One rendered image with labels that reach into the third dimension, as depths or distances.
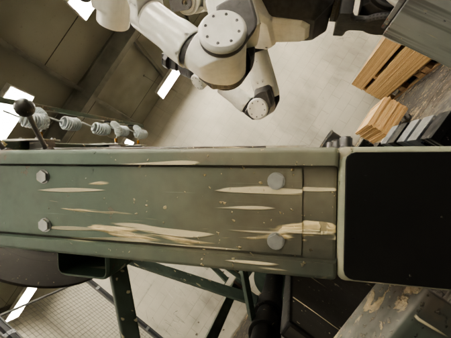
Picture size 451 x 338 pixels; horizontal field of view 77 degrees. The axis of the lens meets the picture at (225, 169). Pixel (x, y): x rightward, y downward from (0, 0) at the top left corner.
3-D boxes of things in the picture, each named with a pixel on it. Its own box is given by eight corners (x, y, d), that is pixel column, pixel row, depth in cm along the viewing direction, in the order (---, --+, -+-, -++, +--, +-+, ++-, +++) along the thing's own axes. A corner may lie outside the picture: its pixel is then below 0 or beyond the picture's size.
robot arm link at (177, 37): (148, 51, 58) (218, 106, 54) (129, 13, 48) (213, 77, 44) (183, 17, 60) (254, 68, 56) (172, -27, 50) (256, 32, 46)
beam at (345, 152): (522, 302, 20) (530, 145, 19) (337, 284, 23) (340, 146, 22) (315, 166, 233) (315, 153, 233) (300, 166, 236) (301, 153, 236)
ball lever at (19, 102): (50, 161, 61) (19, 101, 54) (36, 161, 62) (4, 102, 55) (62, 152, 65) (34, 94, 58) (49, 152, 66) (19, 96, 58)
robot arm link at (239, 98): (227, 95, 116) (264, 124, 114) (216, 98, 108) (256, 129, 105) (240, 73, 111) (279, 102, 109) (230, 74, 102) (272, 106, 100)
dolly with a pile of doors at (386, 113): (417, 110, 344) (386, 94, 351) (394, 146, 343) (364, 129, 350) (394, 124, 404) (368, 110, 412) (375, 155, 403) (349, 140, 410)
